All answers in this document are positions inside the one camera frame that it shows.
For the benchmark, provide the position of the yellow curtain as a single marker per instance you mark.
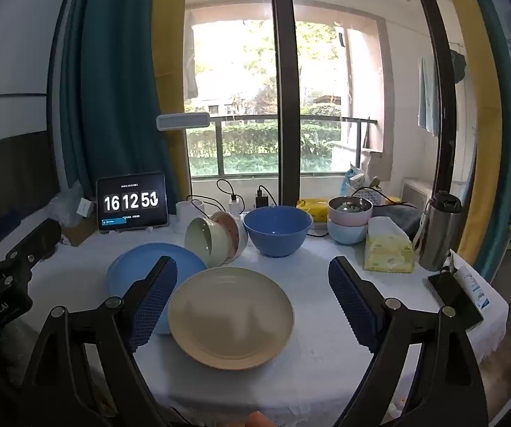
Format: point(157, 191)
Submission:
point(168, 53)
point(482, 142)

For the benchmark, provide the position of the tablet with clock display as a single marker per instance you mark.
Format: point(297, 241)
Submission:
point(131, 202)

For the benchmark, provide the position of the light blue plate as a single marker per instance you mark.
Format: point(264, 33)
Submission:
point(139, 267)

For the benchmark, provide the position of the white plastic basket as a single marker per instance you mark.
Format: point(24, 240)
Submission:
point(369, 195)

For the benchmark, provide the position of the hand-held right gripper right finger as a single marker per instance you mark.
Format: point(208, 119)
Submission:
point(353, 307)

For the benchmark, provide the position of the white cream tube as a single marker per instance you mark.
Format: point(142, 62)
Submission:
point(471, 284)

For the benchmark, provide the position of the small light blue bowl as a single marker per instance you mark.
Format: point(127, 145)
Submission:
point(344, 235)

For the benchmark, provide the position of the white charger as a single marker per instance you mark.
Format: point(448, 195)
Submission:
point(235, 204)

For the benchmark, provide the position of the green bowl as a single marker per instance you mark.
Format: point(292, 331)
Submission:
point(202, 240)

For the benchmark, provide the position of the light blue hanging towel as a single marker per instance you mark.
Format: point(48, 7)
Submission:
point(428, 98)

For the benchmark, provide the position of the dark green hanging garment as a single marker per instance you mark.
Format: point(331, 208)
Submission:
point(458, 66)

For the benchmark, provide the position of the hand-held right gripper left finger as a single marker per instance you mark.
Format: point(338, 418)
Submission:
point(153, 302)

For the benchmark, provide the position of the yellow snack packet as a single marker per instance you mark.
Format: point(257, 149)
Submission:
point(313, 209)

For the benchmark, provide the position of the beige plate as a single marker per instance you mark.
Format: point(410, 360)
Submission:
point(231, 316)

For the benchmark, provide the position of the clear plastic bag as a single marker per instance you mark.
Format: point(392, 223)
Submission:
point(64, 204)

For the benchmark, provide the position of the black charger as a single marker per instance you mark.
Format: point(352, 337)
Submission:
point(261, 200)

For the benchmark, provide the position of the small white box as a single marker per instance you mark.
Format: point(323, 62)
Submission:
point(85, 207)

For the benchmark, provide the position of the steel thermos flask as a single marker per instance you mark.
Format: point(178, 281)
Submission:
point(438, 235)

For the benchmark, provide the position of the yellow tissue pack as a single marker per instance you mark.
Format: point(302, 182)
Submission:
point(389, 249)

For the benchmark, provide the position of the white desk lamp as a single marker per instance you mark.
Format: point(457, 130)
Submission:
point(188, 220)

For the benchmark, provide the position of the white outdoor air conditioner unit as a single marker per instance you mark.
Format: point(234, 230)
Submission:
point(415, 195)

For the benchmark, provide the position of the pink strawberry bowl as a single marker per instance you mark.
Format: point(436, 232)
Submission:
point(236, 231)

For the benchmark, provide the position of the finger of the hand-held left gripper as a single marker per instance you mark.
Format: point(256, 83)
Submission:
point(37, 242)

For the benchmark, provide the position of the black smartphone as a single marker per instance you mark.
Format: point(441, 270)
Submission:
point(451, 296)

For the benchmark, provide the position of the grey folded cloth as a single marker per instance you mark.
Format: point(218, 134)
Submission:
point(397, 220)

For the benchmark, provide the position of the large blue bowl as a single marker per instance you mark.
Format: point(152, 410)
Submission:
point(277, 235)

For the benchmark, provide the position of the balcony railing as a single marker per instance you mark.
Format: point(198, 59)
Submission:
point(255, 118)

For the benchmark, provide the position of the person's right hand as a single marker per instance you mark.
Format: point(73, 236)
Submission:
point(259, 420)

